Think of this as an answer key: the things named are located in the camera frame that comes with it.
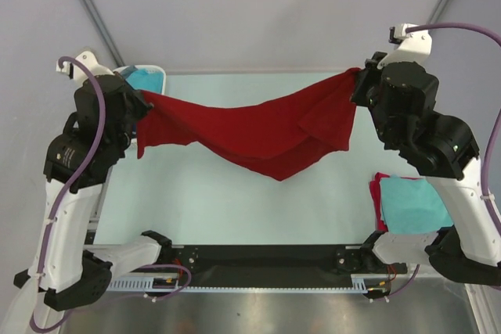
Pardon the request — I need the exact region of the pink folded t shirt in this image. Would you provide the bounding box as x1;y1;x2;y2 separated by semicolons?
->
369;172;391;232

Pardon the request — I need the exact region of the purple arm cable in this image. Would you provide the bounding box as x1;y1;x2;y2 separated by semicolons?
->
367;21;501;303
29;56;193;331

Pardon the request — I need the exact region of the turquoise t shirt in basket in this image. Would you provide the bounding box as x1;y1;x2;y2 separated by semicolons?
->
127;69;164;94

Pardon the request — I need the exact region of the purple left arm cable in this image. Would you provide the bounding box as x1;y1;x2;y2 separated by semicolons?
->
29;56;193;331

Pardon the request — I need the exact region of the white slotted cable duct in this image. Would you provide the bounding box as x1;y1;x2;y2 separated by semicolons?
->
107;271;386;294

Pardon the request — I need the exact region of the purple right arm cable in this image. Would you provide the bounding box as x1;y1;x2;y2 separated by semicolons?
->
367;21;501;303

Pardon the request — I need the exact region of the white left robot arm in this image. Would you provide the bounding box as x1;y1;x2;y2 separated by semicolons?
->
14;74;173;311

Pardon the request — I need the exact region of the white laundry basket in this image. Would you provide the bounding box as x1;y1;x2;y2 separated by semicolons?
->
114;65;167;95

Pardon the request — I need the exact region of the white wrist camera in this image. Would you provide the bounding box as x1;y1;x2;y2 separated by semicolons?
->
377;23;432;69
56;50;114;82

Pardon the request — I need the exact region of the red t shirt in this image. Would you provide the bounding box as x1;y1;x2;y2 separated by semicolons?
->
136;68;360;181

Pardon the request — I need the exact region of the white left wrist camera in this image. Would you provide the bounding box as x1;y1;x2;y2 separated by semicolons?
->
56;50;114;82

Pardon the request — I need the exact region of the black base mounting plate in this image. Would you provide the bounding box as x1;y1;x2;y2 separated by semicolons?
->
128;243;409;288

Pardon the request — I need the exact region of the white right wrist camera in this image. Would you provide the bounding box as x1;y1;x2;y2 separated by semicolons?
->
377;23;432;69

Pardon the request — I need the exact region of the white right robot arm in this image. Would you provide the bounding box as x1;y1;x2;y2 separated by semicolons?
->
351;52;500;288

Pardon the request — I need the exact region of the light blue folded t shirt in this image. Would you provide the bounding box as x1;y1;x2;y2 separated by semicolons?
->
380;176;453;235

